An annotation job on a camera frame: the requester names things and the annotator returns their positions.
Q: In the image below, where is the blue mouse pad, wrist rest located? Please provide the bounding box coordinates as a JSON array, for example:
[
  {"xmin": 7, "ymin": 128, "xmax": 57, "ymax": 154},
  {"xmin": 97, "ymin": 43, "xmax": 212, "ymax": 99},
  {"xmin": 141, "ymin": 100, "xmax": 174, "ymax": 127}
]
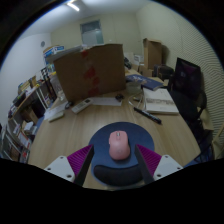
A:
[{"xmin": 88, "ymin": 121, "xmax": 155, "ymax": 187}]

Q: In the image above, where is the white paper sheet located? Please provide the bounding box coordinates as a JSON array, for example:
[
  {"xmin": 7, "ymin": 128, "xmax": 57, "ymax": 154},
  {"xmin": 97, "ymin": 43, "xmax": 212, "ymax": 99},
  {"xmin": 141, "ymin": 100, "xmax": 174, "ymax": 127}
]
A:
[{"xmin": 90, "ymin": 96, "xmax": 123, "ymax": 107}]

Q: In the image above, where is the large white book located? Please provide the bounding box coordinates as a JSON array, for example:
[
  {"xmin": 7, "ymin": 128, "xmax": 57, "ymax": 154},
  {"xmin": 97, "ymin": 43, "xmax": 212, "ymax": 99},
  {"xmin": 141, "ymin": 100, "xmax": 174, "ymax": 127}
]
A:
[{"xmin": 143, "ymin": 87, "xmax": 180, "ymax": 116}]

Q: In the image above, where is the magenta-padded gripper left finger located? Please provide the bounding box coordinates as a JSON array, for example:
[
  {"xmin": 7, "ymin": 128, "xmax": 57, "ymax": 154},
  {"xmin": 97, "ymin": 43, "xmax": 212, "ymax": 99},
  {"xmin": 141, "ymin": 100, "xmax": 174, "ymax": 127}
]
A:
[{"xmin": 43, "ymin": 143, "xmax": 95, "ymax": 187}]

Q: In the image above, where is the black office chair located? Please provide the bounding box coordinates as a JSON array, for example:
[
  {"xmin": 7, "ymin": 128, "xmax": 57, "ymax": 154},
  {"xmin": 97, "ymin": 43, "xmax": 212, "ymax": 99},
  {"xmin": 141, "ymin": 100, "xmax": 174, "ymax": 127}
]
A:
[{"xmin": 167, "ymin": 57, "xmax": 214, "ymax": 161}]

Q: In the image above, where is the pink computer mouse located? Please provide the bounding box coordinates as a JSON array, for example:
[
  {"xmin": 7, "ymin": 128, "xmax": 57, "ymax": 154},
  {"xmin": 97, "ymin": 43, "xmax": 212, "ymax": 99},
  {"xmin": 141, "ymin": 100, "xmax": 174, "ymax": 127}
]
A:
[{"xmin": 108, "ymin": 130, "xmax": 132, "ymax": 161}]

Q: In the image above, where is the dark blue book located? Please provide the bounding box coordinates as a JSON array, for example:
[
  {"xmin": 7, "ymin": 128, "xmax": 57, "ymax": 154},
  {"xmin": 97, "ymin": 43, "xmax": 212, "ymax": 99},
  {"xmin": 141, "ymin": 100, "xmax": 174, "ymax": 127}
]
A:
[{"xmin": 125, "ymin": 73, "xmax": 165, "ymax": 92}]

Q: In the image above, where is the grey door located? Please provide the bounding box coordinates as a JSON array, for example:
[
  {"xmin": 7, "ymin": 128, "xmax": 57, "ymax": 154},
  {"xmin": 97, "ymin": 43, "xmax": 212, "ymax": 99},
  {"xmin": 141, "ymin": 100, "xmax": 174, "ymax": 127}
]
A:
[{"xmin": 79, "ymin": 19, "xmax": 104, "ymax": 47}]

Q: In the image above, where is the large brown cardboard box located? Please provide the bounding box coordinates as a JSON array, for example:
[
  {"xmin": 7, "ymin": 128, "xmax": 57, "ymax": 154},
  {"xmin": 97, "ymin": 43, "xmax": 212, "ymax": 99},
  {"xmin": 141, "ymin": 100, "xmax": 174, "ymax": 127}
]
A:
[{"xmin": 53, "ymin": 43, "xmax": 127, "ymax": 104}]

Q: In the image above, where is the ceiling tube light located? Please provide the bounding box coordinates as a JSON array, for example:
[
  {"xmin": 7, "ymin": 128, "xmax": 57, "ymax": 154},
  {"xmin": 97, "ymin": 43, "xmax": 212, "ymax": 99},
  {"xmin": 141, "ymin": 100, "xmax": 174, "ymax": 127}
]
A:
[{"xmin": 65, "ymin": 1, "xmax": 81, "ymax": 13}]

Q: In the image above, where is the cluttered shelf unit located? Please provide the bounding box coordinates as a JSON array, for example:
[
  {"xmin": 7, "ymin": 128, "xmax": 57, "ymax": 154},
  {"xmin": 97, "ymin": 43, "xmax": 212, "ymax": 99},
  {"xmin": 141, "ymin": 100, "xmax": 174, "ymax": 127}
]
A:
[{"xmin": 0, "ymin": 44, "xmax": 66, "ymax": 164}]

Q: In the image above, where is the black marker pen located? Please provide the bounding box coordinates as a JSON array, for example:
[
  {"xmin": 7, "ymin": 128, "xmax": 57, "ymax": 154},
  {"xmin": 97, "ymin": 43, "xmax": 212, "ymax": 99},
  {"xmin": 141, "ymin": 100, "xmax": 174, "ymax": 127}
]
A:
[{"xmin": 133, "ymin": 106, "xmax": 163, "ymax": 125}]

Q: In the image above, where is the tall open cardboard box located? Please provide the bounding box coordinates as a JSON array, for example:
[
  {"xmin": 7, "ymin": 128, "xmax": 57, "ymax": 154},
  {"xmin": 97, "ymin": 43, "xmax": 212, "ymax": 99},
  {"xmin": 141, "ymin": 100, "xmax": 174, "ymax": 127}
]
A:
[{"xmin": 143, "ymin": 37, "xmax": 164, "ymax": 70}]

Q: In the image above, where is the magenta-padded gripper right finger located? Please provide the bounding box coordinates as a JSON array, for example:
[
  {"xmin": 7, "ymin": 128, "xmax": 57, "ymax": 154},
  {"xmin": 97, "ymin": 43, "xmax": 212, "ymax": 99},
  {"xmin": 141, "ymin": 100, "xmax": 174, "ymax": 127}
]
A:
[{"xmin": 134, "ymin": 143, "xmax": 184, "ymax": 185}]

